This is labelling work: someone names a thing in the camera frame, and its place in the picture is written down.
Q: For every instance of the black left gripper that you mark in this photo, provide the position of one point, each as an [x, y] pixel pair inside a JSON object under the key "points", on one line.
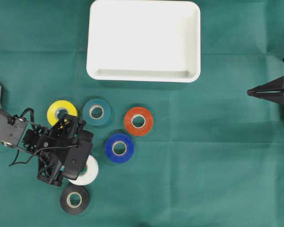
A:
{"points": [[43, 143]]}

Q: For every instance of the white tape roll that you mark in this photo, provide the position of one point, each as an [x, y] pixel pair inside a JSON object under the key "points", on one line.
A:
{"points": [[89, 175]]}

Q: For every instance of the yellow tape roll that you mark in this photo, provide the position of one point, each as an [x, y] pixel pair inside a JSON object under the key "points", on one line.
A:
{"points": [[56, 107]]}

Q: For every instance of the black tape roll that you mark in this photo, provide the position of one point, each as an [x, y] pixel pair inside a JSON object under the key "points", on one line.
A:
{"points": [[65, 199]]}

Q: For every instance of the blue tape roll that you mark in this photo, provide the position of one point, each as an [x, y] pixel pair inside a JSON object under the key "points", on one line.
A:
{"points": [[119, 138]]}

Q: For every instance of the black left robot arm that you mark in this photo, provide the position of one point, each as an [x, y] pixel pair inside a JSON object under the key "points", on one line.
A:
{"points": [[62, 150]]}

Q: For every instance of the green tape roll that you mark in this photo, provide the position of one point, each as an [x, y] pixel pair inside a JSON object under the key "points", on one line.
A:
{"points": [[96, 112]]}

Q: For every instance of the orange tape roll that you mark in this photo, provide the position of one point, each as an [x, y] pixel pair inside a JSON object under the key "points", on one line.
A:
{"points": [[142, 112]]}

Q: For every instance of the white plastic case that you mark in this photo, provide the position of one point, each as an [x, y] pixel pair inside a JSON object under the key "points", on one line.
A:
{"points": [[144, 40]]}

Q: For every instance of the green table cloth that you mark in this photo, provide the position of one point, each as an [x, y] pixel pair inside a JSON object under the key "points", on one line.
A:
{"points": [[214, 156]]}

